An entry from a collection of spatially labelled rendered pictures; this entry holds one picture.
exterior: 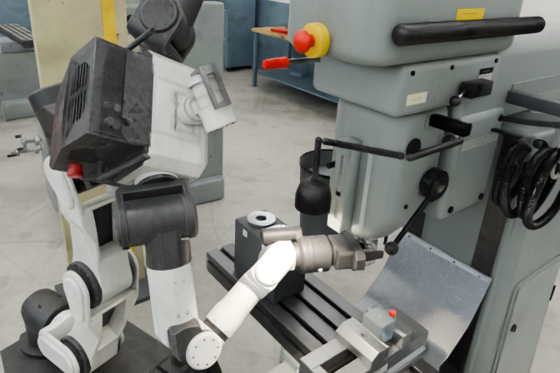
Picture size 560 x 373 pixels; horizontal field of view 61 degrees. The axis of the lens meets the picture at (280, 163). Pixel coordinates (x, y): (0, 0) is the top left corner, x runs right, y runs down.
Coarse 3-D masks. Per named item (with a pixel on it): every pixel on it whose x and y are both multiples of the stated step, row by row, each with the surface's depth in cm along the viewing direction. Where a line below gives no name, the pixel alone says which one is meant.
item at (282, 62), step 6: (264, 60) 92; (270, 60) 92; (276, 60) 92; (282, 60) 93; (288, 60) 94; (294, 60) 95; (300, 60) 96; (306, 60) 97; (312, 60) 98; (318, 60) 99; (264, 66) 92; (270, 66) 92; (276, 66) 92; (282, 66) 93
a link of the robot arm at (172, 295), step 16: (160, 272) 92; (176, 272) 93; (192, 272) 98; (160, 288) 93; (176, 288) 94; (192, 288) 97; (160, 304) 94; (176, 304) 94; (192, 304) 97; (160, 320) 95; (176, 320) 94; (192, 320) 96; (160, 336) 96; (176, 336) 94; (192, 336) 96; (208, 336) 97; (176, 352) 94; (192, 352) 95; (208, 352) 97
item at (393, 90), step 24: (336, 72) 96; (360, 72) 91; (384, 72) 87; (408, 72) 84; (432, 72) 89; (456, 72) 94; (480, 72) 99; (336, 96) 99; (360, 96) 93; (384, 96) 88; (408, 96) 87; (432, 96) 91
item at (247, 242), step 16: (240, 224) 149; (256, 224) 146; (272, 224) 148; (240, 240) 151; (256, 240) 143; (240, 256) 153; (256, 256) 145; (240, 272) 155; (288, 272) 142; (288, 288) 144
